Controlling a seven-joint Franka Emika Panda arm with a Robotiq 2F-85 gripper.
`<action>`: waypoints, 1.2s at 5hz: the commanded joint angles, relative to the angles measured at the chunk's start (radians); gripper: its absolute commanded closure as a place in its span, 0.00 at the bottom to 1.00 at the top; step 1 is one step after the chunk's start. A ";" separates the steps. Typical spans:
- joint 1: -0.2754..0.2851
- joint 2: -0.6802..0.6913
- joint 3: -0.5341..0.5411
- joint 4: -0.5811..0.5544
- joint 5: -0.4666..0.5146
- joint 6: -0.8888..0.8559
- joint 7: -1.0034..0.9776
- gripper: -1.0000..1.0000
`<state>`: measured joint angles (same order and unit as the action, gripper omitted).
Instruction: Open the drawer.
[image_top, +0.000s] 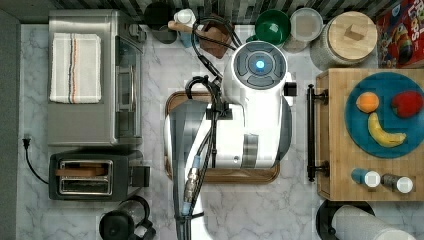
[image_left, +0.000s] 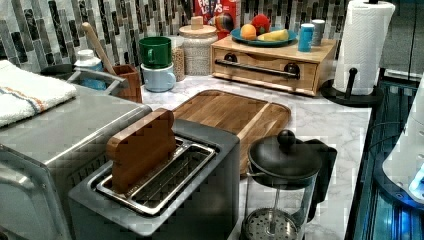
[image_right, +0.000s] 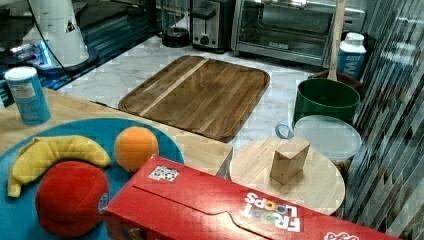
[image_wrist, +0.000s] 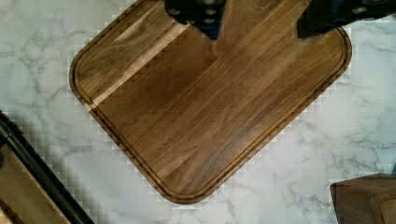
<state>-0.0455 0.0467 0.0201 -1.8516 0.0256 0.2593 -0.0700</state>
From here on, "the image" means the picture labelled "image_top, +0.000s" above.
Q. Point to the blue shaker bottle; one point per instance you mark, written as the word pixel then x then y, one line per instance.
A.
pixel 366 177

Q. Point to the wooden serving tray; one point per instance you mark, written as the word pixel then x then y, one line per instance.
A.
pixel 226 175

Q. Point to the white capped blue bottle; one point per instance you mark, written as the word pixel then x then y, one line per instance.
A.
pixel 186 18

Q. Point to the wooden spoon handle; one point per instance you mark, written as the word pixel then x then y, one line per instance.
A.
pixel 173 25

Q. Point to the red Froot Loops box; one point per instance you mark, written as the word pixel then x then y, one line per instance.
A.
pixel 401 36

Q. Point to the plush yellow banana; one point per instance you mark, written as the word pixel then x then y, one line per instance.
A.
pixel 383 138

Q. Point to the striped white dish towel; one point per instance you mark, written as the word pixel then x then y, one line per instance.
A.
pixel 76 68

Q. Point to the plush red apple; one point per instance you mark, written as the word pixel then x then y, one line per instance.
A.
pixel 406 104

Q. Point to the grey shaker bottle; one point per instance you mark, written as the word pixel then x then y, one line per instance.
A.
pixel 402 184

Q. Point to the black round pot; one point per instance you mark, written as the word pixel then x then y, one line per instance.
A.
pixel 156 16

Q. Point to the black slot toaster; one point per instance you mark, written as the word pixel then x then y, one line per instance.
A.
pixel 85 175

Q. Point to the blue round plate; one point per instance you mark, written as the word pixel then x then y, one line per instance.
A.
pixel 385 85

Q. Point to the wooden utensil holder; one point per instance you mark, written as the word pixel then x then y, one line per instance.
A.
pixel 217 31

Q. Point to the canister with wooden lid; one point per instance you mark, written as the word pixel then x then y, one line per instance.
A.
pixel 346 40

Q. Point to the black drawer handle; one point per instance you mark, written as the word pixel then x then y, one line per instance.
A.
pixel 312 168

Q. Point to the stainless toaster oven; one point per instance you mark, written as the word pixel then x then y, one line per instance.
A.
pixel 116 119

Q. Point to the paper towel roll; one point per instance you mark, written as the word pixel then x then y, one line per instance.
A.
pixel 353 223

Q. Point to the green mug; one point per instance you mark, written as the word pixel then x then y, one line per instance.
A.
pixel 272 26

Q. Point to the clear lidded plastic container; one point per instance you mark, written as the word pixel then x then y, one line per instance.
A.
pixel 306 26

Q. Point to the plush orange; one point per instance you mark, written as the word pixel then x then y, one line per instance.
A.
pixel 367 102

